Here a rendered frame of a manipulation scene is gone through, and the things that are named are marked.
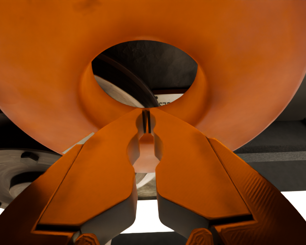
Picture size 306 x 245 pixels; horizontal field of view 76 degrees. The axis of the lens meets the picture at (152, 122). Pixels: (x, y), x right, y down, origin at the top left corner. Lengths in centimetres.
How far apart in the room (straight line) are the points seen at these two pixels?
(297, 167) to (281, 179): 95
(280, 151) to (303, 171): 365
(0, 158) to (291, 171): 929
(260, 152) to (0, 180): 562
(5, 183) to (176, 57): 42
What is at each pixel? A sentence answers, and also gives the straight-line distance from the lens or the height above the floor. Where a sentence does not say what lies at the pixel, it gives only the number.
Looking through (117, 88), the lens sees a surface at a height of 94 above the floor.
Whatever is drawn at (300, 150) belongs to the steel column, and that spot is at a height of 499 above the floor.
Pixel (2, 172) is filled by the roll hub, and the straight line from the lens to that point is 43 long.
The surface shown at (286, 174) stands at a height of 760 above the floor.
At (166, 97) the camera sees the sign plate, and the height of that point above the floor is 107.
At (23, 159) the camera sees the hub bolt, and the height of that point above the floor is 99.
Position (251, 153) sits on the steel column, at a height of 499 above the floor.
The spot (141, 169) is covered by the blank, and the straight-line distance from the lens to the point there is 16.
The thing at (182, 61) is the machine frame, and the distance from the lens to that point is 47.
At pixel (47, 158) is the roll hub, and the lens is 33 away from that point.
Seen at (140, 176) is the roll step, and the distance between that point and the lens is 49.
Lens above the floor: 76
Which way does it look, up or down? 46 degrees up
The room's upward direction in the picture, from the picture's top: 178 degrees clockwise
